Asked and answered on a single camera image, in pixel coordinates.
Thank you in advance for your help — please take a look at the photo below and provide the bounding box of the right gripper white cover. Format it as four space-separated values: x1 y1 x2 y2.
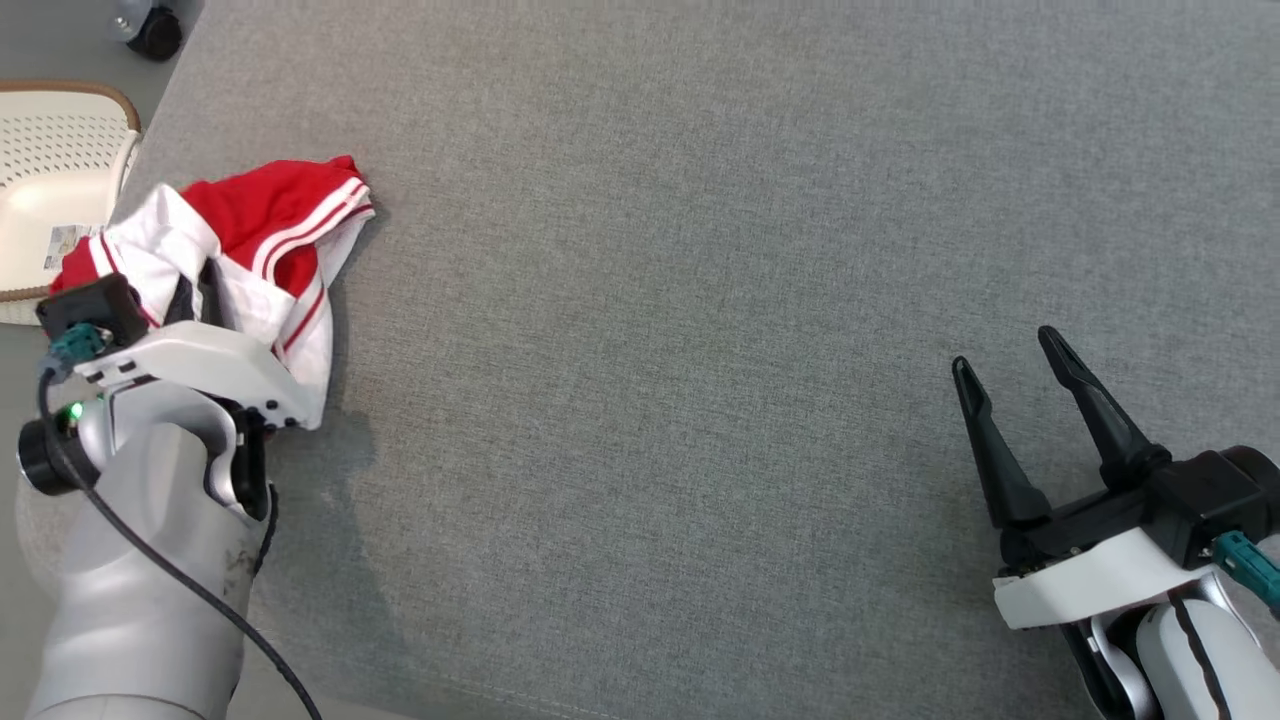
952 326 1226 631

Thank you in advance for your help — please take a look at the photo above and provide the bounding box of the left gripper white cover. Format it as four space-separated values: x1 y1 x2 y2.
75 260 319 431

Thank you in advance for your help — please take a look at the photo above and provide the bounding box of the red white basketball jersey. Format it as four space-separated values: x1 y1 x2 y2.
50 155 376 431

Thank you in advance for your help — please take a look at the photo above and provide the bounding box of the cream perforated laundry basket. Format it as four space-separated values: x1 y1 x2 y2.
0 80 143 328

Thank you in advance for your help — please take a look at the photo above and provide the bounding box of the black caster wheel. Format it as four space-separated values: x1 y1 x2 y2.
105 0 186 61

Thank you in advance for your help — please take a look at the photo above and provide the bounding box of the left teal connector black cable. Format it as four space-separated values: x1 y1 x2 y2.
38 325 323 720

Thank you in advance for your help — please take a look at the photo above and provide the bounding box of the teal connector black cable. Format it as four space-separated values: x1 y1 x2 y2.
38 325 323 720
1213 532 1280 613

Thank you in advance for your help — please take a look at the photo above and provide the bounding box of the right teal connector black cable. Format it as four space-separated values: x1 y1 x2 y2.
1213 532 1280 613

